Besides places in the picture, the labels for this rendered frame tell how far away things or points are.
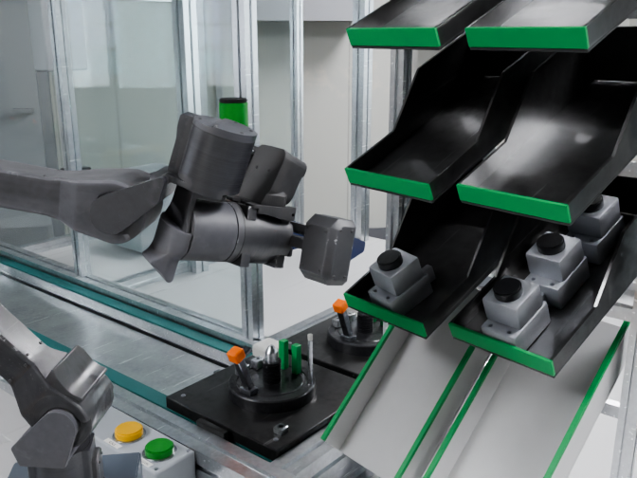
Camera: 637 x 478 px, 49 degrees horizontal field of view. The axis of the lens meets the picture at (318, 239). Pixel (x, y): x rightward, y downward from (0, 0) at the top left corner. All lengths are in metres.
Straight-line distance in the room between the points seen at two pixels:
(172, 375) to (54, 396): 0.65
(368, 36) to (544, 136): 0.23
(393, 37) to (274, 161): 0.21
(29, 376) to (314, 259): 0.30
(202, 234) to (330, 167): 4.53
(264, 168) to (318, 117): 4.40
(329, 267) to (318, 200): 4.55
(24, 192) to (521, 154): 0.52
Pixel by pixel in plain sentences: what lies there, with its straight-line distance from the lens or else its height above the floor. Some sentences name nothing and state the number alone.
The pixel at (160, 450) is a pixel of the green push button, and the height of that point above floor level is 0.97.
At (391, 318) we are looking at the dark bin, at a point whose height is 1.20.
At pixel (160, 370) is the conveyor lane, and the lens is 1.38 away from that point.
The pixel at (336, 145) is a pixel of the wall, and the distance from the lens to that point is 5.12.
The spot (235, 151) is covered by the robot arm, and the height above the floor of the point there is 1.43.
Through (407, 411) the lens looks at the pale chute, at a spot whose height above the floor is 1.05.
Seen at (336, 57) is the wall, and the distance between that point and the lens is 5.07.
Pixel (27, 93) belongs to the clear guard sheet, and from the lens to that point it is 2.32.
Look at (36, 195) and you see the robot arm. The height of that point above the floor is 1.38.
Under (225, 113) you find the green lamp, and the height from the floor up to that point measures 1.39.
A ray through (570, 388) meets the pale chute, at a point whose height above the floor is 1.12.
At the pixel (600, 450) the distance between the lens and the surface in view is 1.31.
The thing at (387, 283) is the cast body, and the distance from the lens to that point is 0.83.
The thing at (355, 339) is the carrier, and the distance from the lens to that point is 1.29.
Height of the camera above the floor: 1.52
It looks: 16 degrees down
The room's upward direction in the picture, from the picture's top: straight up
